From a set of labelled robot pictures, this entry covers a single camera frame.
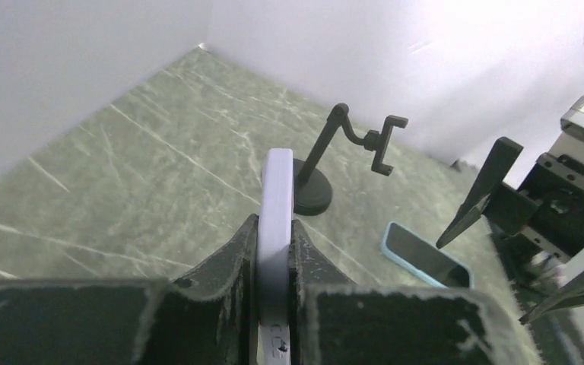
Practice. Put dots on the lavender case phone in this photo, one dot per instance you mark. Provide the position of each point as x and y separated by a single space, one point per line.
272 252

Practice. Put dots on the blue case phone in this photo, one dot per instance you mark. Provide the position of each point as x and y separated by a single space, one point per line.
422 259

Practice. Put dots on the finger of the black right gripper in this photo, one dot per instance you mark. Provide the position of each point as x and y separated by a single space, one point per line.
569 296
498 163

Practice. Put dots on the black round-base phone holder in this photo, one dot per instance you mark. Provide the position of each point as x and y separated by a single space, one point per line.
313 192

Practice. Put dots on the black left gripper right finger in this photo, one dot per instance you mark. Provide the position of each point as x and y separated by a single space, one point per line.
336 321

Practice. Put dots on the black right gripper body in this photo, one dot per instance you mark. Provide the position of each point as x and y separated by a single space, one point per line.
547 208

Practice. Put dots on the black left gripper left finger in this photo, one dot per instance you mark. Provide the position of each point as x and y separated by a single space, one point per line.
206 316

